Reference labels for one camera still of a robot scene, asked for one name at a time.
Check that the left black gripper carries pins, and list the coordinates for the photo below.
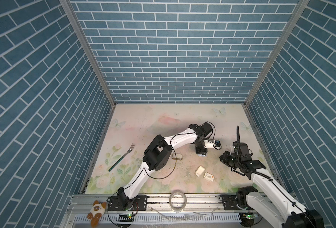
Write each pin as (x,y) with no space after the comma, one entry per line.
(203,150)

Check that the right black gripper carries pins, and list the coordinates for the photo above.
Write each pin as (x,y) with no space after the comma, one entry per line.
(223,157)

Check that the white staple box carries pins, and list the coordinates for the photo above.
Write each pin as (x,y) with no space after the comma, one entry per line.
(209,177)

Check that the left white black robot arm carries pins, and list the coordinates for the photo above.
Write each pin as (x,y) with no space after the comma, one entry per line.
(157,155)

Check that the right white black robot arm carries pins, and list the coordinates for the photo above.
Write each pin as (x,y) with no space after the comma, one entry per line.
(268,198)

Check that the clear tape roll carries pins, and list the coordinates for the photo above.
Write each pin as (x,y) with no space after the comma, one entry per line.
(177,201)

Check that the silver fork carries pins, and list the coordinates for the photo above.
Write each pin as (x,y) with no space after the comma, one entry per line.
(121,157)

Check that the brown white plush toy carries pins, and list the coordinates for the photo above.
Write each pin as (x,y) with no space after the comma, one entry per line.
(96,212)

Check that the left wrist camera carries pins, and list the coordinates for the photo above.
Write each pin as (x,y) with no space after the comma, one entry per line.
(212,144)

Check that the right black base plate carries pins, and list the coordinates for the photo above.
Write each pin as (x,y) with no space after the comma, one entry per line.
(230,203)

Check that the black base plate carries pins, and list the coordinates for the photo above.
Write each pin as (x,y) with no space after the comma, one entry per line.
(119,203)
(230,203)

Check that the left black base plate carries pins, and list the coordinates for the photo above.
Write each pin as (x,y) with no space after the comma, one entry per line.
(119,203)

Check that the aluminium front rail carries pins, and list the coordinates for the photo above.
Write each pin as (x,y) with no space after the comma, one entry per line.
(163,203)

